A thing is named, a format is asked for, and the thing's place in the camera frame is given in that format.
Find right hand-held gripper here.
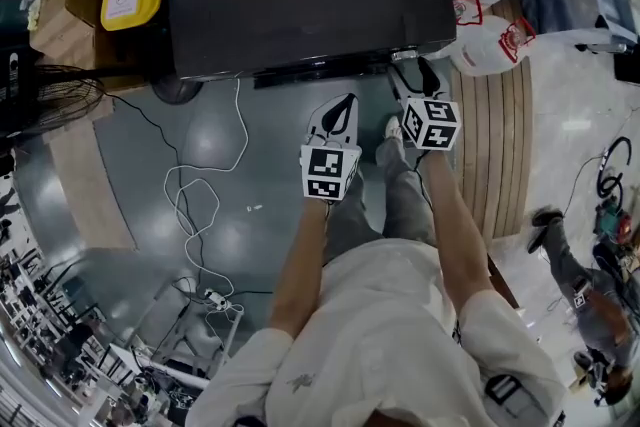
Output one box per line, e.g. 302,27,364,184
388,56,462,151

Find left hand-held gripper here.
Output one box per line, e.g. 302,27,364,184
298,93,363,204

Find person's right forearm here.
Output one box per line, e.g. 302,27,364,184
414,149,496,316

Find person's left forearm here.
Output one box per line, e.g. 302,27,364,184
269,199,331,341

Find wooden slat panel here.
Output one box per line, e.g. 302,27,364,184
449,0,534,241

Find person's grey trousers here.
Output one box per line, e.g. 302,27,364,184
324,137,437,266

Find white power strip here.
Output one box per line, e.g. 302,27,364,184
203,288,234,311

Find black box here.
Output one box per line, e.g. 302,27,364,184
613,44,640,86

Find person's white shirt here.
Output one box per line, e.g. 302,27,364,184
184,237,569,427

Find brown wooden box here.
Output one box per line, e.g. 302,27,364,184
487,252,521,309

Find green power tool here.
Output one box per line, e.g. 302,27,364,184
593,197,634,241

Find long floor cardboard sheet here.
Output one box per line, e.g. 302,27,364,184
47,119,139,251

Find black standing fan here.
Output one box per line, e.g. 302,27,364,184
0,49,204,141

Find brown cardboard box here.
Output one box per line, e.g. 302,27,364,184
28,0,109,71

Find white cable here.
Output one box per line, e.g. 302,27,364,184
163,79,250,311

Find black hoop cable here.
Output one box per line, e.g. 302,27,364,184
597,137,634,199

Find white table frame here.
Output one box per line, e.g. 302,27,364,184
107,282,246,389

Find black strap buckle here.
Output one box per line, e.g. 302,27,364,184
483,374,526,405

